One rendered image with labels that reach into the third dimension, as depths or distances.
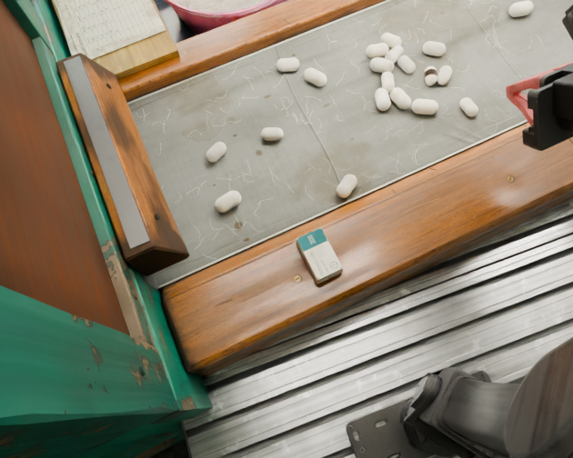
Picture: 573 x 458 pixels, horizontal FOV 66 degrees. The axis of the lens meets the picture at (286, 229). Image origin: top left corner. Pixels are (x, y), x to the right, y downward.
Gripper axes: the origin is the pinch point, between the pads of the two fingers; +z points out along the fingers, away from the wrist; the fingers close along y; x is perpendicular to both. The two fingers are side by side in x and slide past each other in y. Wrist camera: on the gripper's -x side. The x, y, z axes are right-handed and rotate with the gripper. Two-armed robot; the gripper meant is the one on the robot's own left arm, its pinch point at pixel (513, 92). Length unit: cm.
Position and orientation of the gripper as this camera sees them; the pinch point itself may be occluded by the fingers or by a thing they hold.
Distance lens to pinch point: 61.8
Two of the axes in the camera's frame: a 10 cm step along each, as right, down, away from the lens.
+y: -9.0, 4.1, -1.2
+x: 3.0, 8.2, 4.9
